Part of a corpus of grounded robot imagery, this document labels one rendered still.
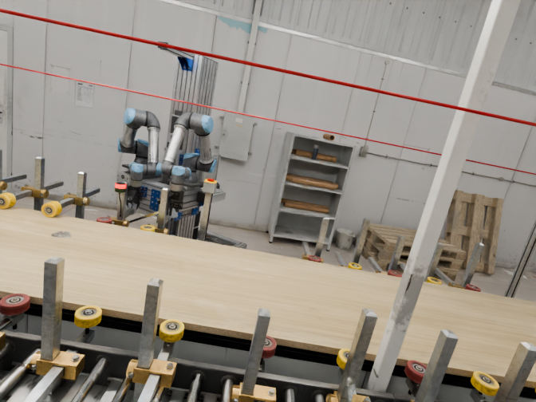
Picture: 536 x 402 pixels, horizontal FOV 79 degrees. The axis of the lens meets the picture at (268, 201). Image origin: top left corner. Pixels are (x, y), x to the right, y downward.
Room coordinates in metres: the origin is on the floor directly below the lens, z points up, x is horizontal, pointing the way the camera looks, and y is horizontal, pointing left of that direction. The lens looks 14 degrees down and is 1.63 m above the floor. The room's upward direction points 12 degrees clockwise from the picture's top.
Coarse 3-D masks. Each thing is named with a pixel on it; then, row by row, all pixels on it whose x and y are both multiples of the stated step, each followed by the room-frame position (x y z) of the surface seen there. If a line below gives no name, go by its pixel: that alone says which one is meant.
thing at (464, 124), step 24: (504, 0) 0.95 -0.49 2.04; (504, 24) 0.95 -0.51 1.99; (480, 48) 0.98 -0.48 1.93; (480, 72) 0.95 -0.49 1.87; (480, 96) 0.95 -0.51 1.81; (456, 120) 0.98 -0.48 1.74; (456, 144) 0.95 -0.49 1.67; (456, 168) 0.95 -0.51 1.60; (432, 192) 0.98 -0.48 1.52; (432, 216) 0.95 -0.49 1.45; (432, 240) 0.95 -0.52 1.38; (408, 264) 0.98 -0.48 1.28; (408, 288) 0.95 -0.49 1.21; (408, 312) 0.95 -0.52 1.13; (384, 336) 0.98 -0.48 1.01; (384, 360) 0.95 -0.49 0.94; (384, 384) 0.95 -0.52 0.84
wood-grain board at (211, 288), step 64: (0, 256) 1.16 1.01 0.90; (64, 256) 1.26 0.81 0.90; (128, 256) 1.38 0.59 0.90; (192, 256) 1.51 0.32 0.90; (256, 256) 1.67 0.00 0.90; (192, 320) 1.01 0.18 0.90; (320, 320) 1.17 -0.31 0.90; (384, 320) 1.27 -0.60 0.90; (448, 320) 1.39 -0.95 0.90; (512, 320) 1.53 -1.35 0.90
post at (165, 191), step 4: (164, 188) 1.88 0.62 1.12; (164, 192) 1.87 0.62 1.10; (168, 192) 1.90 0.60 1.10; (164, 196) 1.87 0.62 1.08; (160, 200) 1.87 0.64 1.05; (164, 200) 1.87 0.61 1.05; (160, 204) 1.87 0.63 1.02; (164, 204) 1.87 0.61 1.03; (160, 208) 1.87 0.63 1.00; (164, 208) 1.87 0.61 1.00; (160, 212) 1.87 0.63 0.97; (164, 212) 1.87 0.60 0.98; (160, 216) 1.87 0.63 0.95; (164, 216) 1.88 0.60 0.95; (160, 220) 1.87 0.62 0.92; (164, 220) 1.89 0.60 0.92; (160, 224) 1.87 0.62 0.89; (164, 224) 1.90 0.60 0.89; (160, 228) 1.87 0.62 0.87
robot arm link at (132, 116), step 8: (128, 112) 2.33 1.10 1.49; (136, 112) 2.36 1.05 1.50; (144, 112) 2.40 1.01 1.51; (128, 120) 2.33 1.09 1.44; (136, 120) 2.36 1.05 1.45; (144, 120) 2.38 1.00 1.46; (128, 128) 2.44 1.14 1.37; (136, 128) 2.43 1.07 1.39; (128, 136) 2.51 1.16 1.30; (120, 144) 2.59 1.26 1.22; (128, 144) 2.59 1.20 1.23; (128, 152) 2.66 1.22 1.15
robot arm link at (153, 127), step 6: (150, 114) 2.41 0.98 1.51; (150, 120) 2.40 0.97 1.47; (156, 120) 2.43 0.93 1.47; (150, 126) 2.40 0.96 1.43; (156, 126) 2.41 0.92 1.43; (150, 132) 2.39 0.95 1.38; (156, 132) 2.41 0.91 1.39; (150, 138) 2.38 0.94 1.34; (156, 138) 2.39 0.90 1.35; (150, 144) 2.36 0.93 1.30; (156, 144) 2.37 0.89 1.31; (150, 150) 2.34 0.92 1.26; (156, 150) 2.36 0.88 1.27; (150, 156) 2.32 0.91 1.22; (156, 156) 2.34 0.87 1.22; (150, 162) 2.31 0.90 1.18; (156, 162) 2.32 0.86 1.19; (150, 168) 2.28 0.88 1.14; (150, 174) 2.28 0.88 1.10; (156, 174) 2.30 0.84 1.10
